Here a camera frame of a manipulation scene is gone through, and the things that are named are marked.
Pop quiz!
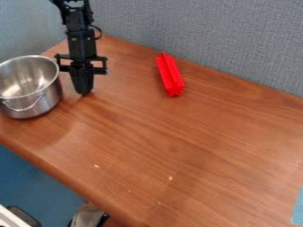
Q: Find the red star-shaped block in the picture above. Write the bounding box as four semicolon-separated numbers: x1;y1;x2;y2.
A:
155;52;185;97

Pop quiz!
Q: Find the black object at bottom left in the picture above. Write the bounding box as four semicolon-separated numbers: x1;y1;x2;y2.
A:
7;206;41;227

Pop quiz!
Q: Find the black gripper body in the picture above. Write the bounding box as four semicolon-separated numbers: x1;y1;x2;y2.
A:
55;54;108;74

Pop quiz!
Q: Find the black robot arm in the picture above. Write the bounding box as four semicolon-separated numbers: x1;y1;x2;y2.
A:
48;0;108;95

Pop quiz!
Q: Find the grey table leg bracket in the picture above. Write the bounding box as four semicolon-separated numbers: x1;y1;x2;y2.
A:
68;202;109;227

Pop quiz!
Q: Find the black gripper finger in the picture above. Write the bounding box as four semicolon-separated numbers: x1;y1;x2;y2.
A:
69;67;83;94
83;68;95;94

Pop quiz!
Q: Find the white object at corner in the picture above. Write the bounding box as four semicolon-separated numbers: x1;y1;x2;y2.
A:
0;205;29;227

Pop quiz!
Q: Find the stainless steel pot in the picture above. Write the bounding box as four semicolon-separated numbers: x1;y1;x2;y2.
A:
0;55;63;119

